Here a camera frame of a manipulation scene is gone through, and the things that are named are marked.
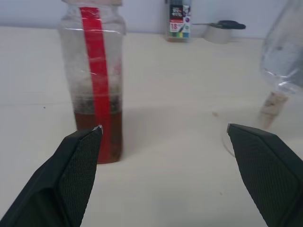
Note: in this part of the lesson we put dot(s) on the marker pen pack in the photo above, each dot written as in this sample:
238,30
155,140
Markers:
178,23

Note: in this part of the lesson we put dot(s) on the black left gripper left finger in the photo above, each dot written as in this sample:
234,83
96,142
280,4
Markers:
59,177

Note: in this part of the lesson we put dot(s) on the clear tape roll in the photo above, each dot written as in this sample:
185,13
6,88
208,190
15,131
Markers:
217,35

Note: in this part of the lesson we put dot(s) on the clear plastic bottle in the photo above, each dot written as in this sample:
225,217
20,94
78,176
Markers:
284,52

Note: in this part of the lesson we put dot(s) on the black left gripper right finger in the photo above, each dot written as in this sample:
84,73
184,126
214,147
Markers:
272,170

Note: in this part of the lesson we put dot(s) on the clear bottle with red label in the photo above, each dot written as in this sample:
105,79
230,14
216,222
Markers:
94,82

